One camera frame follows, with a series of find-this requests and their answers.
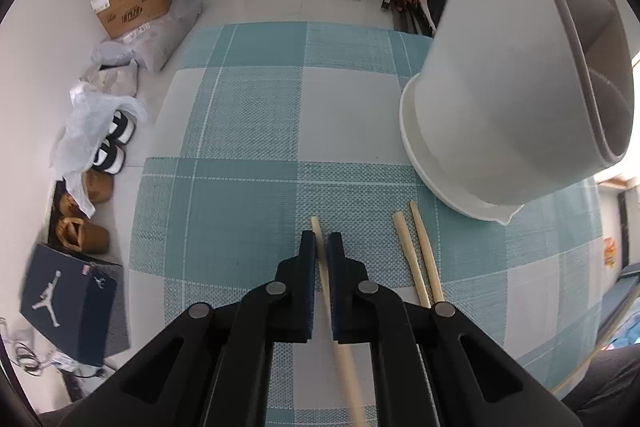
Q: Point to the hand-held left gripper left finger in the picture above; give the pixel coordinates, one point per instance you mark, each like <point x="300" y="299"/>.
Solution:
<point x="306" y="287"/>

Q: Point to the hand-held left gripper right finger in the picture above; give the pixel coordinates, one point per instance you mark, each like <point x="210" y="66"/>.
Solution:
<point x="336" y="287"/>

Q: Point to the wooden chopstick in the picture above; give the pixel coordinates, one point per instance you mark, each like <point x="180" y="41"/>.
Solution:
<point x="425" y="247"/>
<point x="407" y="252"/>
<point x="348" y="372"/>

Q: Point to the white utensil holder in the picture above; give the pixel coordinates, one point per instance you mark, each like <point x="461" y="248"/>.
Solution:
<point x="500" y="82"/>

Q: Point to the teal checkered tablecloth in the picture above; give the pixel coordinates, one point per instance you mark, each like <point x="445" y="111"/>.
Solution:
<point x="250" y="157"/>

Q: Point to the brown slipper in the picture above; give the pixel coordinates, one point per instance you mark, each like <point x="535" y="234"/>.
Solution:
<point x="99" y="187"/>
<point x="87" y="237"/>
<point x="69" y="206"/>

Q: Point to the black white sneaker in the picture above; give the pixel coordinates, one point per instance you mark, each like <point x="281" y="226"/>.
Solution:
<point x="109" y="159"/>
<point x="120" y="127"/>

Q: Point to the navy shoe box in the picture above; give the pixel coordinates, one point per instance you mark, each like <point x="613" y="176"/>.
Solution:
<point x="65" y="302"/>

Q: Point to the white plastic bag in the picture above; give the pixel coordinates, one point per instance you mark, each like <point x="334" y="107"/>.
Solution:
<point x="85" y="127"/>

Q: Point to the grey mailer package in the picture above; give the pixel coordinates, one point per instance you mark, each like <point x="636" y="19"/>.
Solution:
<point x="165" y="37"/>

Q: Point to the crumpled grey plastic bag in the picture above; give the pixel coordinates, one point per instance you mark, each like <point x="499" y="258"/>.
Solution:
<point x="112" y="74"/>

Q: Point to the person's grey trouser leg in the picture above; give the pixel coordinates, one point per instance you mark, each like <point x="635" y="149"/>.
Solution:
<point x="610" y="387"/>

